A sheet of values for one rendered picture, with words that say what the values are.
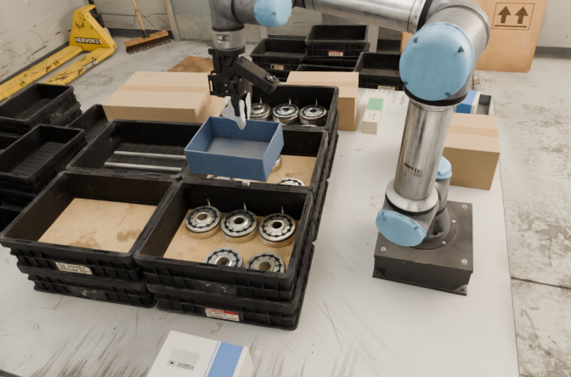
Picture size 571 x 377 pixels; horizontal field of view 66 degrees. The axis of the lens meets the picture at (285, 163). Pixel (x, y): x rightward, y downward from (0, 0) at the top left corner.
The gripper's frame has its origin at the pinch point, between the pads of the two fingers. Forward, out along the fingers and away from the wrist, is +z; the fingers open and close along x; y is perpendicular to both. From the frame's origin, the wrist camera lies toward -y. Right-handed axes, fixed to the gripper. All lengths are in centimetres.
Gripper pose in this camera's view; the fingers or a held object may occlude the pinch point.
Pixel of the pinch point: (245, 124)
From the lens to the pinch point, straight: 113.4
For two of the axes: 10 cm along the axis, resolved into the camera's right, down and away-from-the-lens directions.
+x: -3.4, 4.9, -8.0
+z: 0.4, 8.6, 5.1
